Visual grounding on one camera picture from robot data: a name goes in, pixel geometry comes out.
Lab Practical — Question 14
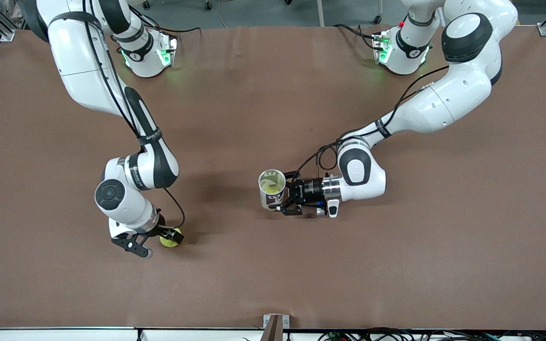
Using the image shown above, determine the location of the clear tennis ball can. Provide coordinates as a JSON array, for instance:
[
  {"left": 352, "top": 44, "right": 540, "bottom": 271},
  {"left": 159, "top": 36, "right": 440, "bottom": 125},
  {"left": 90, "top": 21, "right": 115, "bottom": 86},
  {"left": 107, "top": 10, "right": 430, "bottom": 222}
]
[{"left": 258, "top": 169, "right": 287, "bottom": 211}]

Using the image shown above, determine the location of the brown table cover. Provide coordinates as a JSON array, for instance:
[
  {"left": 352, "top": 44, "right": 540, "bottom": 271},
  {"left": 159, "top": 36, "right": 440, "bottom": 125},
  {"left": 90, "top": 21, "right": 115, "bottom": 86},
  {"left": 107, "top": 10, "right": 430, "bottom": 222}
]
[{"left": 0, "top": 25, "right": 546, "bottom": 331}]

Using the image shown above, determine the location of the black cable bundle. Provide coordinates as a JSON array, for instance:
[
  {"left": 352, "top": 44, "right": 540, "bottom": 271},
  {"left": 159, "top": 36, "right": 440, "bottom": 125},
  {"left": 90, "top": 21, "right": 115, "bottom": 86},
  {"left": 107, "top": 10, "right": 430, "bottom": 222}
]
[{"left": 318, "top": 327, "right": 546, "bottom": 341}]

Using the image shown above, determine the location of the black left arm base cable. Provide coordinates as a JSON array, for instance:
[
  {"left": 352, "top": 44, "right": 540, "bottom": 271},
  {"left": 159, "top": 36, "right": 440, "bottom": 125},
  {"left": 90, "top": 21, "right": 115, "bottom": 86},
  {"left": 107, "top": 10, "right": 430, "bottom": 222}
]
[{"left": 334, "top": 24, "right": 378, "bottom": 50}]

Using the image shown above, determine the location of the black arm base cable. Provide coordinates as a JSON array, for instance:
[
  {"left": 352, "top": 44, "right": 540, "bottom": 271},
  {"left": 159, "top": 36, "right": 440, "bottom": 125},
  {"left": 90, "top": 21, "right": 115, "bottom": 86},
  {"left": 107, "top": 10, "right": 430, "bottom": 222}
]
[
  {"left": 128, "top": 0, "right": 202, "bottom": 35},
  {"left": 334, "top": 24, "right": 378, "bottom": 50}
]

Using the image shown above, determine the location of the black right arm base cable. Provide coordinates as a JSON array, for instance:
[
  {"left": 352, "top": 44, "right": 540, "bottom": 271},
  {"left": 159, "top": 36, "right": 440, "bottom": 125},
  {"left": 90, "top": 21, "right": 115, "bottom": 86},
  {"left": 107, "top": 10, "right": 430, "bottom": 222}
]
[{"left": 128, "top": 0, "right": 202, "bottom": 35}]

